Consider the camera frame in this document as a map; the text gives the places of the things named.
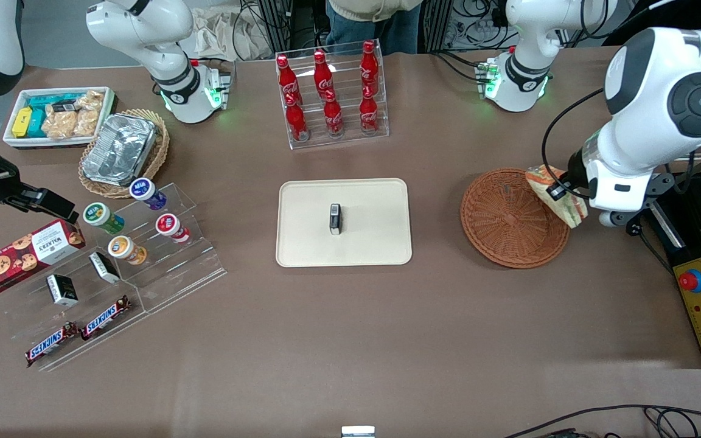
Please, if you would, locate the cream rectangular tray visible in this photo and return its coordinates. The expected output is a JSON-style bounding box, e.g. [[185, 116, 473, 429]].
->
[[276, 178, 413, 268]]

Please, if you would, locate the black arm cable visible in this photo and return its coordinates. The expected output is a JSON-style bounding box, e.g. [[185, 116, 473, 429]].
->
[[540, 88, 607, 184]]

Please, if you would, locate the triangular sandwich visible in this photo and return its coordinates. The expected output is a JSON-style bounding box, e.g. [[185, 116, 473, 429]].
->
[[525, 164, 590, 230]]

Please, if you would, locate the long teal snack box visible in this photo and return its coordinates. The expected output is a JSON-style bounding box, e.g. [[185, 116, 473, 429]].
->
[[27, 94, 81, 111]]

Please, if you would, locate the black metal frame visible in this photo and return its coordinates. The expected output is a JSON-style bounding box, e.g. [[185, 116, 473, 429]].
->
[[420, 0, 456, 53], [257, 0, 322, 57]]

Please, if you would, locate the red cookie box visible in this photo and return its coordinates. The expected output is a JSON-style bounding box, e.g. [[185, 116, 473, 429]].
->
[[0, 218, 86, 297]]

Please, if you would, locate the green yogurt cup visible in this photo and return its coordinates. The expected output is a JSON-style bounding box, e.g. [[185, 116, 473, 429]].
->
[[83, 202, 125, 235]]

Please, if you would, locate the white plastic bin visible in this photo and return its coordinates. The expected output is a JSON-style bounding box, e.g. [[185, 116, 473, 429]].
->
[[2, 86, 117, 149]]

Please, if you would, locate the small black white carton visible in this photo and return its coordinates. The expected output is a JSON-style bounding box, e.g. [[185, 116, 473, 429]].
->
[[89, 251, 122, 285], [46, 274, 79, 307]]

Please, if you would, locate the clear acrylic bottle rack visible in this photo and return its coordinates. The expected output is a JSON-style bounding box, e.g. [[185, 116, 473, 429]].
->
[[275, 39, 389, 150]]

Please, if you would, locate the black tabletop appliance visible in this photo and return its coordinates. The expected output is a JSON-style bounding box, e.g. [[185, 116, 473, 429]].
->
[[644, 173, 701, 287]]

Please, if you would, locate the aluminium foil tray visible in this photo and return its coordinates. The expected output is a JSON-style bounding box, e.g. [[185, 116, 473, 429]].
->
[[82, 113, 158, 187]]

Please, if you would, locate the snickers chocolate bar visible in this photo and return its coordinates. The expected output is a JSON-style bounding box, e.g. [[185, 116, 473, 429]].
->
[[25, 322, 78, 368], [80, 295, 133, 341]]

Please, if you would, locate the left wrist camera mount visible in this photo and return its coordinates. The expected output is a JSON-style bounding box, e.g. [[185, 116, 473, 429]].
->
[[599, 172, 675, 228]]

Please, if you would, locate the short teal snack box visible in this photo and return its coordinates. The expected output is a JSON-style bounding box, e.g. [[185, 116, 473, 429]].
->
[[27, 108, 48, 139]]

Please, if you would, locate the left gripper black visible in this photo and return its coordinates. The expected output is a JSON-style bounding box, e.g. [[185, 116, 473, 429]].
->
[[546, 147, 591, 202]]

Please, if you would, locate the yellow snack box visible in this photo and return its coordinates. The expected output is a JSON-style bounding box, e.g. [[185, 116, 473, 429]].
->
[[12, 107, 34, 139]]

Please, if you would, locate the black power cable with plug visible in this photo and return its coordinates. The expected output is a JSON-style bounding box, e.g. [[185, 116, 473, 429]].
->
[[626, 210, 681, 276]]

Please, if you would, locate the red cola bottle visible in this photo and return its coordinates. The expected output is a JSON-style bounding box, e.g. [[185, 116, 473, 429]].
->
[[277, 55, 300, 105], [323, 90, 344, 138], [360, 40, 381, 96], [285, 94, 309, 142], [359, 88, 380, 135], [313, 50, 335, 99]]

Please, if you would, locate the purple yogurt cup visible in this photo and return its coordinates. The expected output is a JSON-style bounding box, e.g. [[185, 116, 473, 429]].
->
[[129, 177, 167, 211]]

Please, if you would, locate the beige crumpled paper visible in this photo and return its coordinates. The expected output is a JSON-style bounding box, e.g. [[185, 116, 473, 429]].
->
[[191, 5, 273, 63]]

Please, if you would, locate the oval light wicker basket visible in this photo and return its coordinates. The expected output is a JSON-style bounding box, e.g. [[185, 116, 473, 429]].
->
[[78, 109, 170, 200]]

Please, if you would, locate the orange yogurt cup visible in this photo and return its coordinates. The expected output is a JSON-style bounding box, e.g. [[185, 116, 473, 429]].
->
[[107, 235, 148, 266]]

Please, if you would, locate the clear acrylic stepped stand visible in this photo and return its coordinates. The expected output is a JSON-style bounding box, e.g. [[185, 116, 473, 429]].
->
[[7, 182, 228, 373]]

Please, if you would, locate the round brown wicker basket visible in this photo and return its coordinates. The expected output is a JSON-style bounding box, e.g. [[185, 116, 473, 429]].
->
[[460, 168, 571, 269]]

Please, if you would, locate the red yogurt cup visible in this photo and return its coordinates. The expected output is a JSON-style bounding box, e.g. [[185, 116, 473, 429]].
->
[[155, 214, 192, 245]]

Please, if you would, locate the person in beige sweater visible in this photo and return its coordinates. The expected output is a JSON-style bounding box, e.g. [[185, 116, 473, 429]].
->
[[325, 0, 424, 56]]

